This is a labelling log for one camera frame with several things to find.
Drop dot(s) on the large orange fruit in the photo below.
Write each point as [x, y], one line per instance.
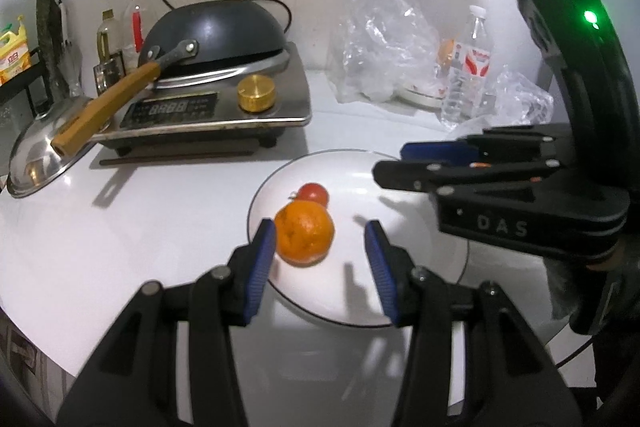
[305, 232]

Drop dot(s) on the white bowl behind bags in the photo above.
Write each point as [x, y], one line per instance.
[428, 94]

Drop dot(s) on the brass round knob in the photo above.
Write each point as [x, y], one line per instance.
[256, 93]

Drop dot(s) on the black metal rack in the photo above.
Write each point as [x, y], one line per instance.
[37, 73]

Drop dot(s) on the crumpled clear plastic bag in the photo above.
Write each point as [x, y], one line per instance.
[378, 45]

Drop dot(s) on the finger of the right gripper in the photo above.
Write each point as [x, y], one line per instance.
[489, 146]
[438, 177]

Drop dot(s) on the small clear plastic bag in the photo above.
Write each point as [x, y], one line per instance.
[513, 100]

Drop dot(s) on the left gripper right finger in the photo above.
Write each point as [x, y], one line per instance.
[509, 378]

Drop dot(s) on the small red tomato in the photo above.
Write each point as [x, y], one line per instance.
[312, 192]

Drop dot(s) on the black wok wooden handle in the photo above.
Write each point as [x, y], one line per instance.
[198, 35]

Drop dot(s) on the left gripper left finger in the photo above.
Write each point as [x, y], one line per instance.
[130, 378]

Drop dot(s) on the dark oil bottle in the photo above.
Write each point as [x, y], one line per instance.
[109, 36]

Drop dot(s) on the red label sauce bottle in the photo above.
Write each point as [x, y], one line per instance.
[136, 14]

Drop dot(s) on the dark vertical pipe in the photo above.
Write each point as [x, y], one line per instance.
[50, 40]

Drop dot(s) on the clear plastic water bottle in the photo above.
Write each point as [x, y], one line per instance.
[468, 69]

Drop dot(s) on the stainless steel pot lid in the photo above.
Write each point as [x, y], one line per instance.
[33, 161]

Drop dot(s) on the steel induction cooker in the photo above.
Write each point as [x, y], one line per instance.
[206, 107]

